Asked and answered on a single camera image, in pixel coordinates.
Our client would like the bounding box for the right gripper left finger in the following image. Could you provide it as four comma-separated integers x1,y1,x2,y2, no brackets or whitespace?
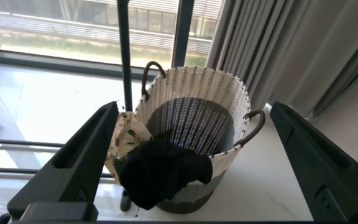
7,101,119,222

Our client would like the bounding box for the black garment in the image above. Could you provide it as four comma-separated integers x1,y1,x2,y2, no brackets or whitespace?
114,139,214,211

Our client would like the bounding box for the white laundry basket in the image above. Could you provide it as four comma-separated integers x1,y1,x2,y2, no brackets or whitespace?
135,61,266,215

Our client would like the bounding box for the cream printed garment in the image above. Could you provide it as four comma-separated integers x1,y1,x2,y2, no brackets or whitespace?
104,111,153,184

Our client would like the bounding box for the window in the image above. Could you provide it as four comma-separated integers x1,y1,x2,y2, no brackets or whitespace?
0,0,223,80

